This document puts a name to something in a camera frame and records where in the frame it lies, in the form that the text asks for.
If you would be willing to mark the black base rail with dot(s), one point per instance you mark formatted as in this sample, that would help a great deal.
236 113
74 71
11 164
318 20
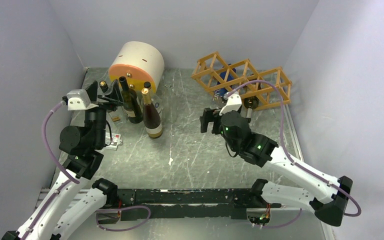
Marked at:
233 203

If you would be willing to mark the clear bottle black cap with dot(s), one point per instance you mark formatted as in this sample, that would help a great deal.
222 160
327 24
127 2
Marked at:
117 115

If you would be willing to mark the dark green wine bottle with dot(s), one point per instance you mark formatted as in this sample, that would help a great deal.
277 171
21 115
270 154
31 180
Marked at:
130 102

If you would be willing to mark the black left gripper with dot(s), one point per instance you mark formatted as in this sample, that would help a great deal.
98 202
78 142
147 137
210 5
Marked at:
115 97

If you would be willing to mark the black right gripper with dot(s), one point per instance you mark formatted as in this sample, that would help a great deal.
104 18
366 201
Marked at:
209 115

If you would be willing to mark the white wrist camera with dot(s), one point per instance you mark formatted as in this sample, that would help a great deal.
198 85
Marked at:
234 103
78 100

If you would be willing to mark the wooden wine rack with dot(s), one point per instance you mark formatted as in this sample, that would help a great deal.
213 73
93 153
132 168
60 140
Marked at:
214 74

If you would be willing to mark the aluminium frame rail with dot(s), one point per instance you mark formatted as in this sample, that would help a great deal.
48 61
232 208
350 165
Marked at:
56 218

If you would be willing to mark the clear plastic packet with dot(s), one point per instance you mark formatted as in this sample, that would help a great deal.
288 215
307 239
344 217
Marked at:
112 141

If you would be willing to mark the dark bottle gold foil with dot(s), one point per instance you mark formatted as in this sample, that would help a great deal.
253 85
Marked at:
151 117

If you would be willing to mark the white orange yellow bread box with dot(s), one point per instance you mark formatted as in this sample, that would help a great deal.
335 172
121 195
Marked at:
138 62

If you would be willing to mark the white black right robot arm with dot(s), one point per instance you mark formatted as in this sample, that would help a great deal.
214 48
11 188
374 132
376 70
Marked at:
324 195

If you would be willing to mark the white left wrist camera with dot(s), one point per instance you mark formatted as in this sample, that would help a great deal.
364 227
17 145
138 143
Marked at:
78 100

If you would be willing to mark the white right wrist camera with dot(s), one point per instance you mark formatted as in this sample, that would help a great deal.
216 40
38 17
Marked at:
234 103

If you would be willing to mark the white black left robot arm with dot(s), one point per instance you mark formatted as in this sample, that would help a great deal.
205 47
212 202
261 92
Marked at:
83 148

